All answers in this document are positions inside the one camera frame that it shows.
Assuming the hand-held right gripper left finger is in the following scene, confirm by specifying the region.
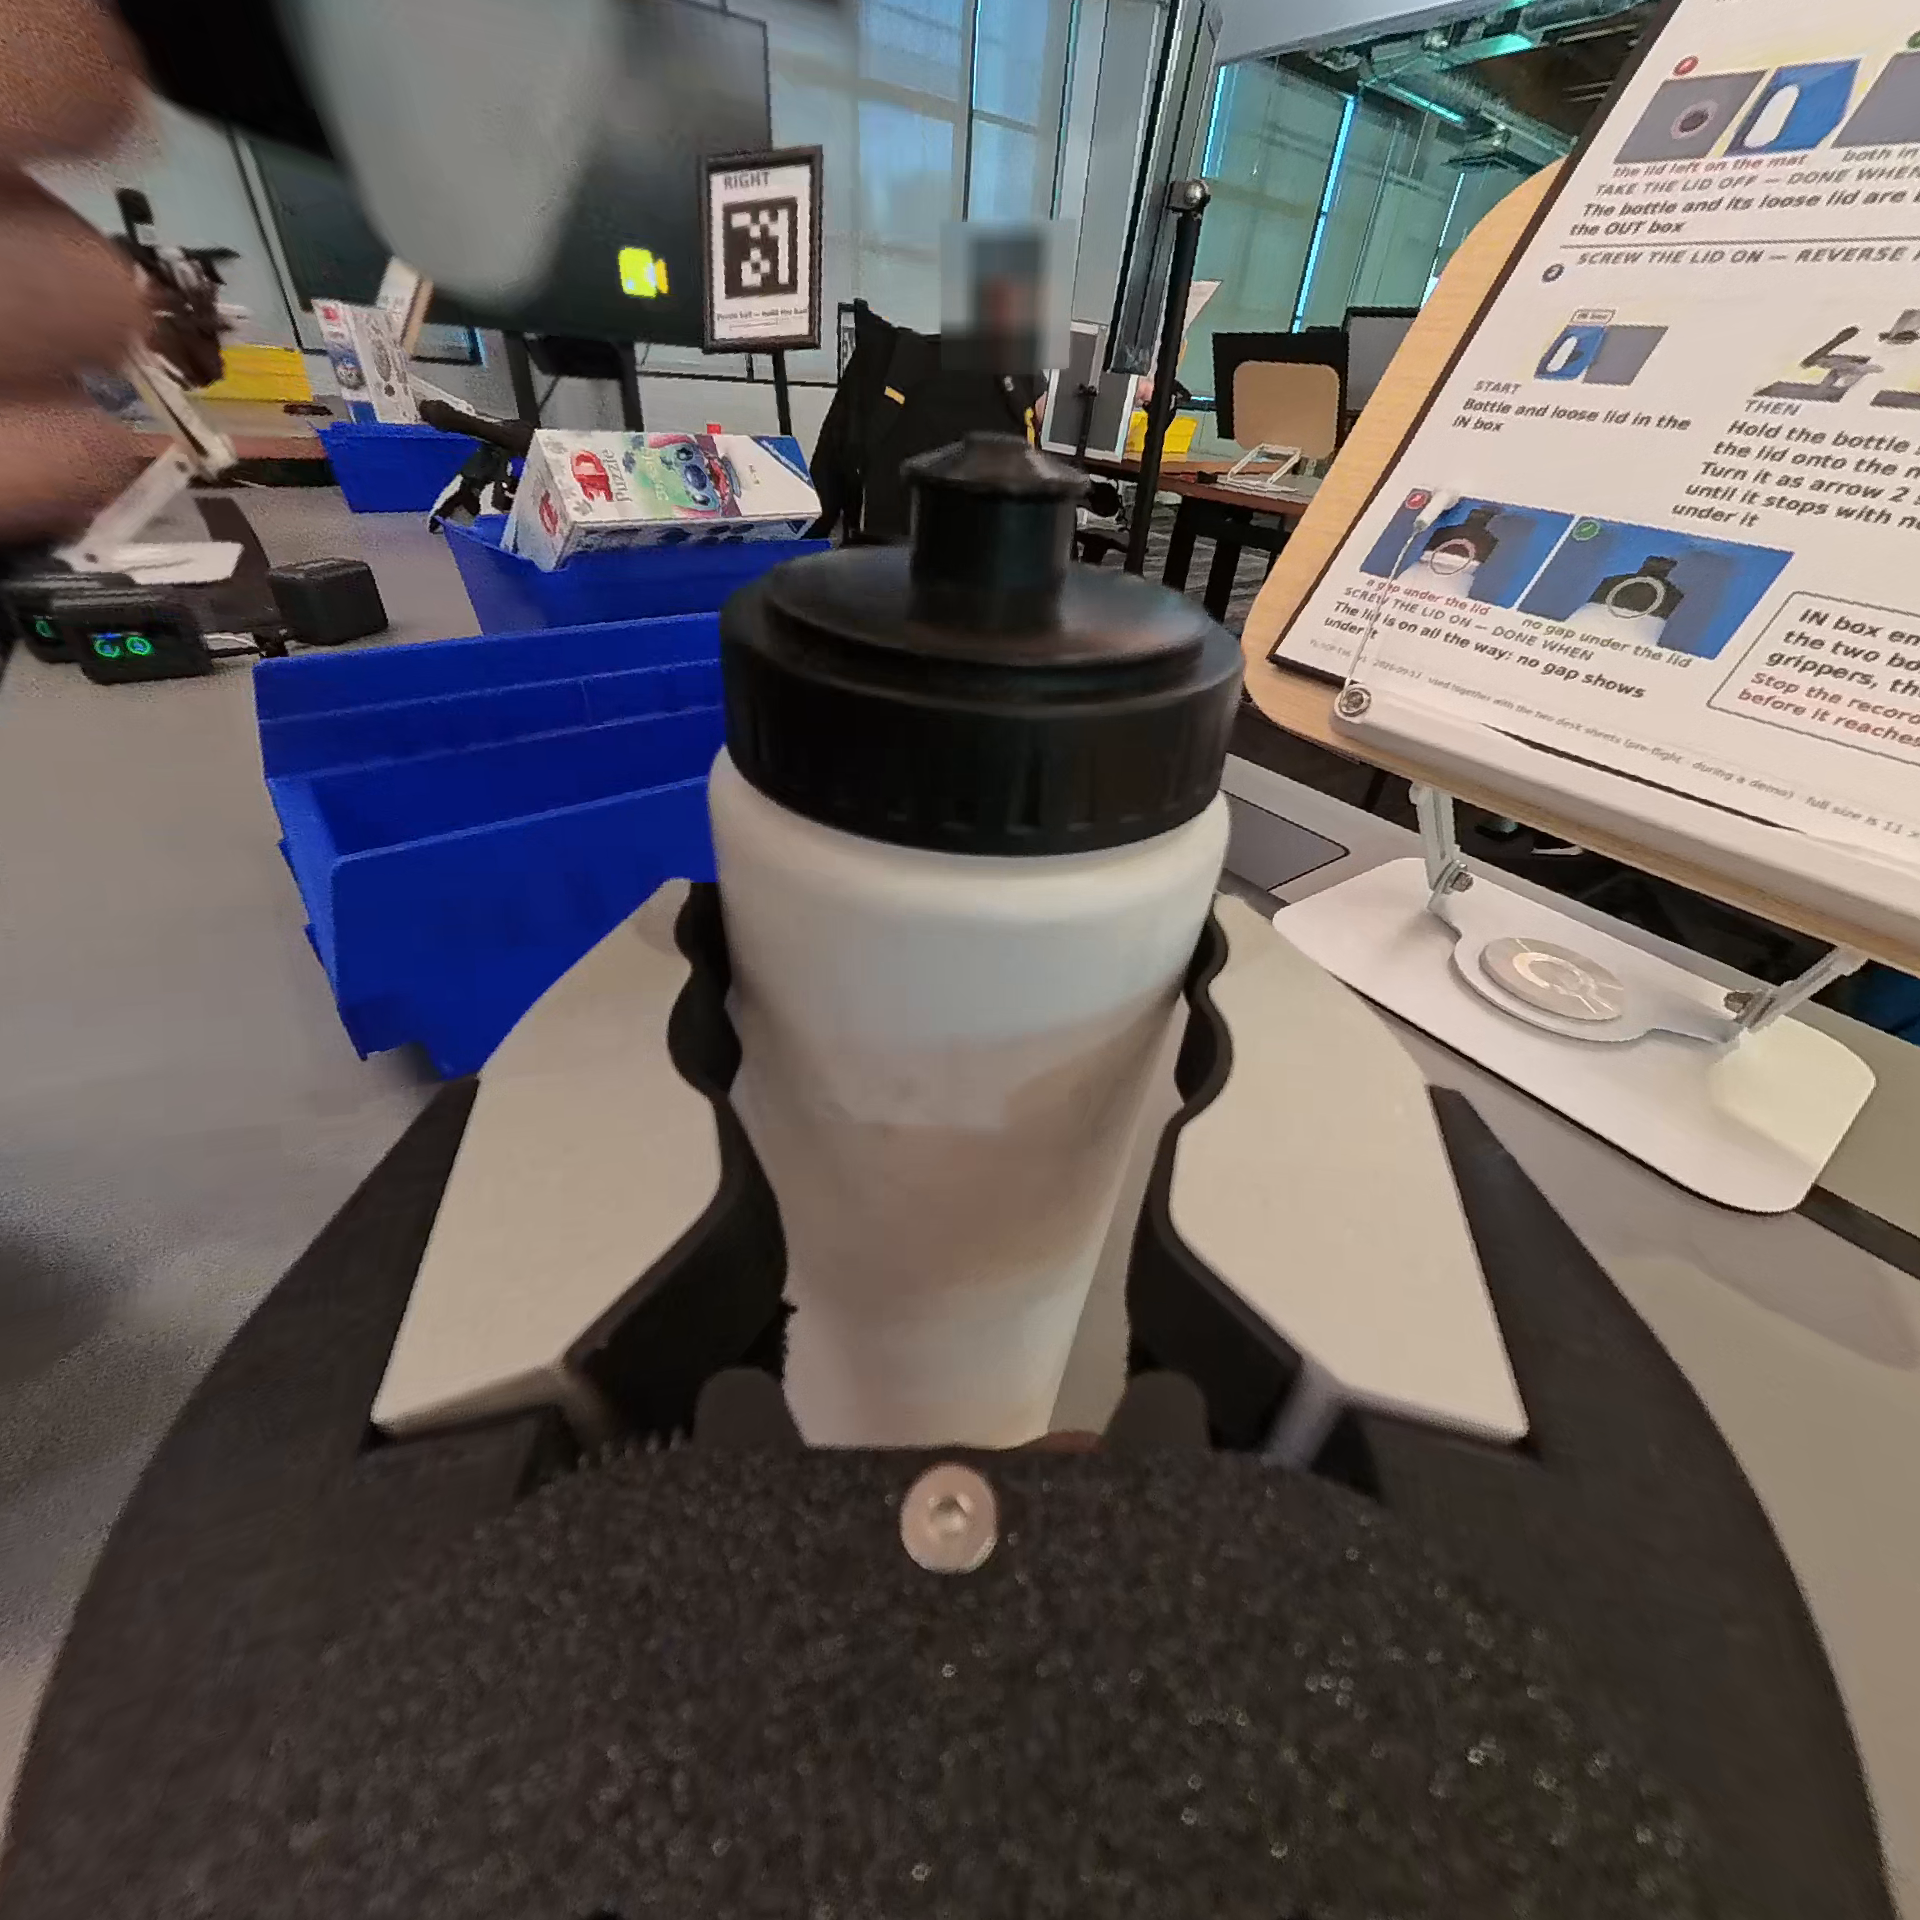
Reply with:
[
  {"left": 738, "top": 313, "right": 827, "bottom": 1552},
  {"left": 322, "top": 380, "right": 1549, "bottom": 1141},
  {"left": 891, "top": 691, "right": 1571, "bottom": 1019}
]
[{"left": 370, "top": 883, "right": 794, "bottom": 1445}]

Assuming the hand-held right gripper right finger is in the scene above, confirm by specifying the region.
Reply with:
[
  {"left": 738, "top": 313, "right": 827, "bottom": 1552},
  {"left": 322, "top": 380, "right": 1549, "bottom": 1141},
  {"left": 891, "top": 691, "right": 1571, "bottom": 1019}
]
[{"left": 1127, "top": 897, "right": 1532, "bottom": 1465}]

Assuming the blue plastic bin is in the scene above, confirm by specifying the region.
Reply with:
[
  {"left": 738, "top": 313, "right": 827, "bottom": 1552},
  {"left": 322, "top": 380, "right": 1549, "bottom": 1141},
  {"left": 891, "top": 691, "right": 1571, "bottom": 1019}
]
[
  {"left": 256, "top": 615, "right": 736, "bottom": 1079},
  {"left": 442, "top": 509, "right": 834, "bottom": 636},
  {"left": 316, "top": 421, "right": 483, "bottom": 514}
]

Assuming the white plastic bottle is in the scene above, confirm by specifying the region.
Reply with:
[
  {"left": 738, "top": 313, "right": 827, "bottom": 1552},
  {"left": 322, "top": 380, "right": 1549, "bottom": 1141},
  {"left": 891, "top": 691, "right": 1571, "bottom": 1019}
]
[{"left": 704, "top": 743, "right": 1235, "bottom": 1450}]

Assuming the black bottle lid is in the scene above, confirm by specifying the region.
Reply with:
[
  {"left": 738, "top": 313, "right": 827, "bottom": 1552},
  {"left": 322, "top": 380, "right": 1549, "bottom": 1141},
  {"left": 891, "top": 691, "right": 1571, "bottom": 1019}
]
[{"left": 720, "top": 434, "right": 1249, "bottom": 858}]

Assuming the person's left hand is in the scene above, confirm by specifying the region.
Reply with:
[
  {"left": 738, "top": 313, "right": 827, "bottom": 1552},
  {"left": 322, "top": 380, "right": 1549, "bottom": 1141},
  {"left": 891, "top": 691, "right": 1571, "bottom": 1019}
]
[{"left": 0, "top": 0, "right": 167, "bottom": 545}]

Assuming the large black screen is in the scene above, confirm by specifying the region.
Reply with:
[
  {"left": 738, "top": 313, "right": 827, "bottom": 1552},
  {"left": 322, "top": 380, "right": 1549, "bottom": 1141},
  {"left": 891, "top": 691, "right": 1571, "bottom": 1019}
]
[{"left": 151, "top": 0, "right": 776, "bottom": 349}]

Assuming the white document stand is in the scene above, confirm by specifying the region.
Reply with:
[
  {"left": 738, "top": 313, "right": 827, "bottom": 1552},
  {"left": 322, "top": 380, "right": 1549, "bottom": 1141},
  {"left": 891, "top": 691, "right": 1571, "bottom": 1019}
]
[{"left": 1276, "top": 786, "right": 1876, "bottom": 1213}]

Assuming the framed tag sign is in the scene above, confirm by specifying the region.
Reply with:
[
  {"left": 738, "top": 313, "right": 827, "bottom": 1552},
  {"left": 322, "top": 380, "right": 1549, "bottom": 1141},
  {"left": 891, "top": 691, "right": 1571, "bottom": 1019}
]
[{"left": 700, "top": 144, "right": 827, "bottom": 354}]

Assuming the black power adapter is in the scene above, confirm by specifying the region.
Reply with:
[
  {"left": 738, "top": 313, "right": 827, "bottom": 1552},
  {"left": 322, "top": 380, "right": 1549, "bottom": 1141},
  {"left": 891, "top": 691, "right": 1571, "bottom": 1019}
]
[{"left": 271, "top": 559, "right": 389, "bottom": 648}]

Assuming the black charger with green light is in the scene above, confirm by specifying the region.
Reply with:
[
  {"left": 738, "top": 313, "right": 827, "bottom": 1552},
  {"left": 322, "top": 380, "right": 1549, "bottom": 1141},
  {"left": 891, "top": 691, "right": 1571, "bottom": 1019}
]
[{"left": 76, "top": 593, "right": 212, "bottom": 689}]

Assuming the wooden desk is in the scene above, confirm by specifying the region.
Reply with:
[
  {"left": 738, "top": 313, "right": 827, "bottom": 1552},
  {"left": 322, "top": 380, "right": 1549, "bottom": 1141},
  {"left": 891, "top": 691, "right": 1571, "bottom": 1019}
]
[{"left": 1088, "top": 450, "right": 1315, "bottom": 618}]

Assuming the black tripod pole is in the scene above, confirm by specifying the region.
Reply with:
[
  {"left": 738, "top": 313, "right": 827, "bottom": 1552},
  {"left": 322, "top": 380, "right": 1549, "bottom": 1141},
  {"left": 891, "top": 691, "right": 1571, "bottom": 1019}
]
[{"left": 1119, "top": 177, "right": 1215, "bottom": 578}]

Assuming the instruction sheet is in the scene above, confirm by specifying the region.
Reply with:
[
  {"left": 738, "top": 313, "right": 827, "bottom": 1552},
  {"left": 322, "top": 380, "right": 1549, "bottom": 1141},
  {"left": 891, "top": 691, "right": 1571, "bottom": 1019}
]
[{"left": 1271, "top": 0, "right": 1920, "bottom": 873}]

